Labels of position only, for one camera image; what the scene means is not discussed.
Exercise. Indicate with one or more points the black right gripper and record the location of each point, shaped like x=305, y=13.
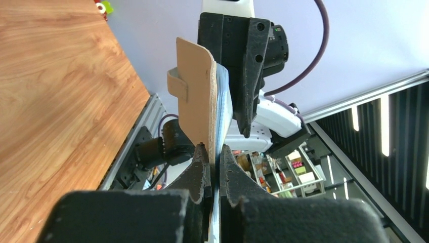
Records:
x=239, y=44

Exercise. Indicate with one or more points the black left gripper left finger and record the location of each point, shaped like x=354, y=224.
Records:
x=178, y=213

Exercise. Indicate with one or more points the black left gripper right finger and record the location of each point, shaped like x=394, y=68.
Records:
x=249, y=213

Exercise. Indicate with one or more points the white card holder wallet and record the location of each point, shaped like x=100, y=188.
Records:
x=194, y=83

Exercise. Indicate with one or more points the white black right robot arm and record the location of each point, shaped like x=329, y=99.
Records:
x=278, y=128

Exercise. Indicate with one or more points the white storage shelf background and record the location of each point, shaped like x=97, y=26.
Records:
x=298, y=174

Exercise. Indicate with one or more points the red green small toy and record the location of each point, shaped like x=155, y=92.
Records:
x=104, y=7

